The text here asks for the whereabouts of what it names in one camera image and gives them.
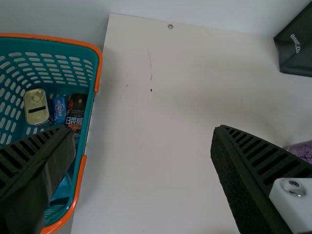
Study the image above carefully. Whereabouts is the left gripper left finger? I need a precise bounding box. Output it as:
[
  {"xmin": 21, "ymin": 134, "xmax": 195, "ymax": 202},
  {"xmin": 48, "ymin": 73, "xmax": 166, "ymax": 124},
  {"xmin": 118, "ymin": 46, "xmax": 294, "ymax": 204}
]
[{"xmin": 0, "ymin": 125, "xmax": 76, "ymax": 234}]

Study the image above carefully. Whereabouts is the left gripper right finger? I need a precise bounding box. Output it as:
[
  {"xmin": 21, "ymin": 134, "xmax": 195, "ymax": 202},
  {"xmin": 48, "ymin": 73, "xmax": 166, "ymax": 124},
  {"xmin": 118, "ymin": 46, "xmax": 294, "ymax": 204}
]
[{"xmin": 211, "ymin": 125, "xmax": 312, "ymax": 234}]

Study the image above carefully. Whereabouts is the teal shopping basket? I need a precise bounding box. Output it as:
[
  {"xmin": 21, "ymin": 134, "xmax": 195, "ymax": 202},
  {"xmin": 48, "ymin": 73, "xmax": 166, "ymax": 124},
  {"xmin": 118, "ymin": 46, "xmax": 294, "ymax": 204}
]
[{"xmin": 0, "ymin": 33, "xmax": 103, "ymax": 234}]

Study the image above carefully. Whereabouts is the light blue packet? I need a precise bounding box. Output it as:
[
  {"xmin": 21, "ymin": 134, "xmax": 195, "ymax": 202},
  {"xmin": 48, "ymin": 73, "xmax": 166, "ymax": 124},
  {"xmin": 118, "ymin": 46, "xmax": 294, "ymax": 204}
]
[{"xmin": 50, "ymin": 133, "xmax": 80, "ymax": 203}]

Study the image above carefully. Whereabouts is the rectangular tin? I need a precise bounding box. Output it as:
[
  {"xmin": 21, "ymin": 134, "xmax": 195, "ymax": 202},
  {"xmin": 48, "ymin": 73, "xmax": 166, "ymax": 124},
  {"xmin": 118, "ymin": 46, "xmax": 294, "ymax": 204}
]
[{"xmin": 23, "ymin": 88, "xmax": 50, "ymax": 126}]

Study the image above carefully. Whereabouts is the blue gum pack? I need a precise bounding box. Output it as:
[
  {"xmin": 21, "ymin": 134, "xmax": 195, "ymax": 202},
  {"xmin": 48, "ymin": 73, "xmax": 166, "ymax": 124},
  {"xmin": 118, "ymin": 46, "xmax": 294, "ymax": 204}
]
[{"xmin": 50, "ymin": 96, "xmax": 68, "ymax": 125}]

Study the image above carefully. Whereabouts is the dark coffee bottle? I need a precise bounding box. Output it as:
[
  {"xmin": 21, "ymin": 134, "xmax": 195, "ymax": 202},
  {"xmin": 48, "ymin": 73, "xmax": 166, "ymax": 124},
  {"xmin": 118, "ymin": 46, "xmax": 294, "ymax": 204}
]
[{"xmin": 64, "ymin": 93, "xmax": 88, "ymax": 137}]

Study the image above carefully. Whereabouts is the dark grey bag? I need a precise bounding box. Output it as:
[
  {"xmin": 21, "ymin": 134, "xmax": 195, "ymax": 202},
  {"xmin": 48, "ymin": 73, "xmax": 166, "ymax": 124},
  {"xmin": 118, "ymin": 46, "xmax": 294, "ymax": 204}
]
[{"xmin": 273, "ymin": 0, "xmax": 312, "ymax": 78}]

